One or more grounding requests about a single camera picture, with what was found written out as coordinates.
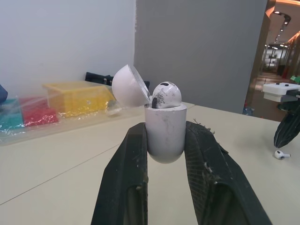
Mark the clear plastic bag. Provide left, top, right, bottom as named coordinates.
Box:
left=0, top=80, right=128, bottom=144

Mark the navy zip pouch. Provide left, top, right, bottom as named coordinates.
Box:
left=84, top=71, right=151, bottom=89

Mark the red plastic box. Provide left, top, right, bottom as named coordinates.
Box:
left=18, top=95, right=60, bottom=128

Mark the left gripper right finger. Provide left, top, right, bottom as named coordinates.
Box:
left=185, top=119, right=273, bottom=225

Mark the blue cloth bag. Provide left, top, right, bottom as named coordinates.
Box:
left=0, top=83, right=9, bottom=105

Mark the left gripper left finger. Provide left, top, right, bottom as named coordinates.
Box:
left=90, top=121, right=150, bottom=225

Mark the white earbud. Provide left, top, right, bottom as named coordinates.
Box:
left=150, top=80, right=183, bottom=110
left=274, top=150, right=292, bottom=161

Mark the white earbud case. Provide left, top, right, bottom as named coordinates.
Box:
left=111, top=64, right=188, bottom=164

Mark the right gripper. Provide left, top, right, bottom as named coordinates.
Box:
left=277, top=90, right=300, bottom=116

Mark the yellow plastic box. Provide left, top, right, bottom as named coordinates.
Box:
left=42, top=80, right=116, bottom=118

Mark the teal plastic box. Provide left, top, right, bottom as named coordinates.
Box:
left=0, top=98, right=26, bottom=132

